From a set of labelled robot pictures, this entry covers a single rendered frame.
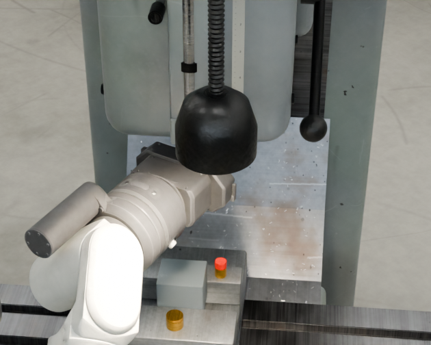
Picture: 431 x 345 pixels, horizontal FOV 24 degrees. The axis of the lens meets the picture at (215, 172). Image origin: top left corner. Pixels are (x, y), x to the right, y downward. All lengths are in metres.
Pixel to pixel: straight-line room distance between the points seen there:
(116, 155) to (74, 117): 1.94
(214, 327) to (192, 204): 0.23
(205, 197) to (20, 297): 0.47
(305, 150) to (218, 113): 0.76
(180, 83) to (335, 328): 0.58
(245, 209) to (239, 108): 0.76
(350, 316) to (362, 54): 0.39
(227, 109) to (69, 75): 3.03
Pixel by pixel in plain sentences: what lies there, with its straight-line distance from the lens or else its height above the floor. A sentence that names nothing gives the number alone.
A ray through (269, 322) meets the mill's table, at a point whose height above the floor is 0.90.
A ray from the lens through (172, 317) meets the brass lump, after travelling 1.26.
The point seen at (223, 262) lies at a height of 1.04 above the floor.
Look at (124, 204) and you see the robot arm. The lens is 1.04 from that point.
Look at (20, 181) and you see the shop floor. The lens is 3.30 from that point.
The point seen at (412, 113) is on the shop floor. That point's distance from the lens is 3.65.
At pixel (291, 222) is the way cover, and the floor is 0.92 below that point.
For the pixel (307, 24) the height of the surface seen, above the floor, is 1.36.
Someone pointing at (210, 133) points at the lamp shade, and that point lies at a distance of 0.83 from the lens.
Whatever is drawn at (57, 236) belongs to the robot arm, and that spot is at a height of 1.28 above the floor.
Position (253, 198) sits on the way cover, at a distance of 1.59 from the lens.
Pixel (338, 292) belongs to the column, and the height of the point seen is 0.70.
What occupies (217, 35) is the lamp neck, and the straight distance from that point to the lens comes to 0.82.
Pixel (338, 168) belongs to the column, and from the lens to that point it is 1.63.
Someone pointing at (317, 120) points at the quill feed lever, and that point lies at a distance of 1.06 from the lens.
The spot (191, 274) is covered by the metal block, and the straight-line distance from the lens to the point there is 1.29.
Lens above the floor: 1.91
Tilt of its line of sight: 36 degrees down
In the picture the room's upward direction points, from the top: straight up
